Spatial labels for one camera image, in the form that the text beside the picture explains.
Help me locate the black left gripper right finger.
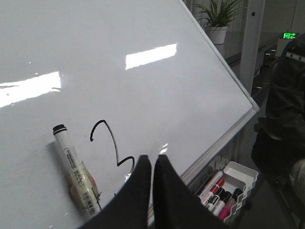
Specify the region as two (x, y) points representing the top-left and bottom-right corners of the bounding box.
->
(152, 155), (229, 229)

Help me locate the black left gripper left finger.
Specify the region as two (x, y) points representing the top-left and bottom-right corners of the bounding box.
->
(81, 155), (152, 229)

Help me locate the white black whiteboard marker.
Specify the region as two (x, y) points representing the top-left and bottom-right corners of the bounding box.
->
(53, 124), (101, 216)

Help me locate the red magnet taped to marker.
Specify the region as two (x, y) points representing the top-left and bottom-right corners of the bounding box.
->
(68, 172), (99, 215)

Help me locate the red whiteboard marker in tray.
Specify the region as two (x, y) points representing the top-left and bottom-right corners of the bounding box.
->
(201, 178), (225, 206)

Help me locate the black whiteboard marker in tray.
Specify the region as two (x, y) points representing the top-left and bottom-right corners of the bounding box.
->
(206, 188), (232, 216)

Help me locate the pink whiteboard marker in tray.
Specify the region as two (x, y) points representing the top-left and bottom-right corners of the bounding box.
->
(218, 188), (243, 221)

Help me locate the blue capped marker in tray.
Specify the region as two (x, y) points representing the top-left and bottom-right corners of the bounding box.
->
(198, 169), (224, 199)

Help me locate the white marker tray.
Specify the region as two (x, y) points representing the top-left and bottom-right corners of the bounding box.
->
(196, 161), (259, 225)

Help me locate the person in dark clothing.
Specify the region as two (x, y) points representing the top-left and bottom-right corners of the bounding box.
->
(251, 34), (305, 229)

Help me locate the white plant pot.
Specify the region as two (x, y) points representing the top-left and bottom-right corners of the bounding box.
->
(204, 26), (229, 45)

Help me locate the green potted plant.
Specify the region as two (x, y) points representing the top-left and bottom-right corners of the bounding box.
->
(194, 0), (242, 27)

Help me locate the green exit sign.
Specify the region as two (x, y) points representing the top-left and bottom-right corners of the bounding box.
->
(282, 32), (299, 40)

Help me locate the white whiteboard with aluminium frame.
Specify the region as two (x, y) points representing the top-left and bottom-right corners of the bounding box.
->
(0, 0), (258, 229)

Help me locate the white metal post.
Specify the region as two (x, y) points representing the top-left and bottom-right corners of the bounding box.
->
(239, 0), (265, 94)

